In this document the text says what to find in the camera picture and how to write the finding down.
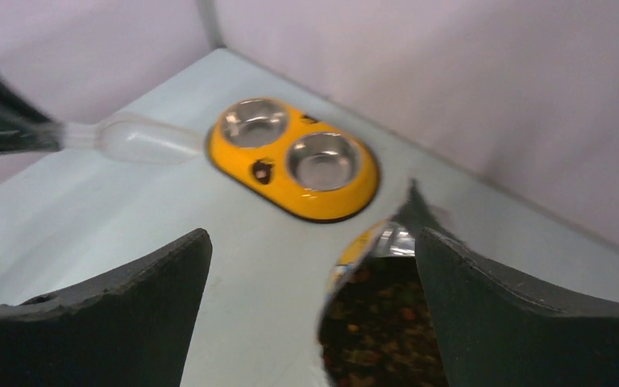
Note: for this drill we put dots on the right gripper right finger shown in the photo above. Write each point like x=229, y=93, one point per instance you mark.
x=497, y=326

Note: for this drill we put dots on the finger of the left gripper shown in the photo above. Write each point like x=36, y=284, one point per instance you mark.
x=23, y=128

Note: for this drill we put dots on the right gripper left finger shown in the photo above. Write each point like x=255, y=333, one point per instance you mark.
x=130, y=326

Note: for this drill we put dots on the pet food bag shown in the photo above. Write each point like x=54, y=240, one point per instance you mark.
x=390, y=237

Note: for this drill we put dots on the clear plastic scoop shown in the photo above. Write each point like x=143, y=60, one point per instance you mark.
x=131, y=137

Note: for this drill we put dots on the yellow double pet bowl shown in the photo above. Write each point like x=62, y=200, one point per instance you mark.
x=310, y=169

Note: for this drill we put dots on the brown pet food kibble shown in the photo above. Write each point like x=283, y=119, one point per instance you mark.
x=378, y=331

